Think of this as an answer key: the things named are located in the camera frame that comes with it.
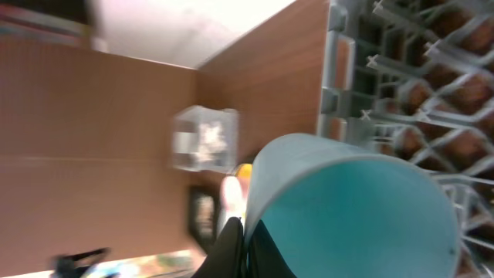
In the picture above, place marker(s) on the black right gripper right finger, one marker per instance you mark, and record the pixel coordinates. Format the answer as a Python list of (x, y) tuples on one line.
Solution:
[(264, 260)]

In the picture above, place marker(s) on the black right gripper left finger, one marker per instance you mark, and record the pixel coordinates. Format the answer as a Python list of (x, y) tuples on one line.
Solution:
[(224, 260)]

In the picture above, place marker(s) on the light blue cup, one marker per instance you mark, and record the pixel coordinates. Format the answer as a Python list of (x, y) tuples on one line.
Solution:
[(338, 210)]

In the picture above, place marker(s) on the white napkin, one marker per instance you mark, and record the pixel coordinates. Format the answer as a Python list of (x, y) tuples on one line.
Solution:
[(211, 141)]

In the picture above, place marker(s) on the clear plastic waste bin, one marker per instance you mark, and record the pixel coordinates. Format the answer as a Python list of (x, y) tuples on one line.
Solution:
[(186, 135)]

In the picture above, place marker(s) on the grey plastic dishwasher rack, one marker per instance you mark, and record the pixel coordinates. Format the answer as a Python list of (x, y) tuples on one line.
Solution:
[(414, 80)]

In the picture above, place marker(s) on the black rectangular tray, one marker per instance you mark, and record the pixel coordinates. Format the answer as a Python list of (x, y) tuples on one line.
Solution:
[(202, 215)]

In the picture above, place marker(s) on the pink cup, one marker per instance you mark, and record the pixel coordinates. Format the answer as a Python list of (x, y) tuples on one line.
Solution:
[(234, 194)]

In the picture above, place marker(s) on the yellow saucer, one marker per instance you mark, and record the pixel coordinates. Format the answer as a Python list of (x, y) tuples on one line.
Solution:
[(244, 171)]

